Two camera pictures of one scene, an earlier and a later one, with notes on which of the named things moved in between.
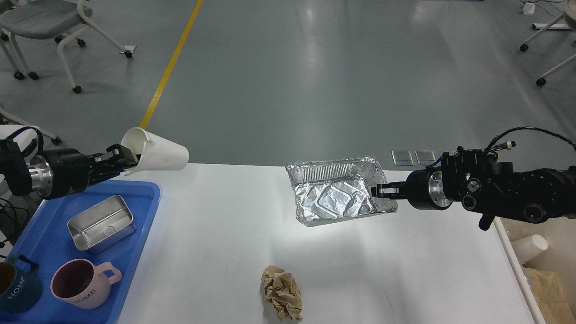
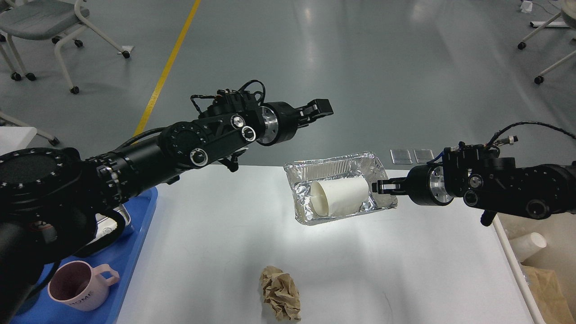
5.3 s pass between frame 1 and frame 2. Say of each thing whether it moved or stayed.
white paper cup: moved
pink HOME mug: stayed
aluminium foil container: stayed
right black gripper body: stayed
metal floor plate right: stayed
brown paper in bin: stayed
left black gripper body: moved
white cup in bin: stayed
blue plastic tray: stayed
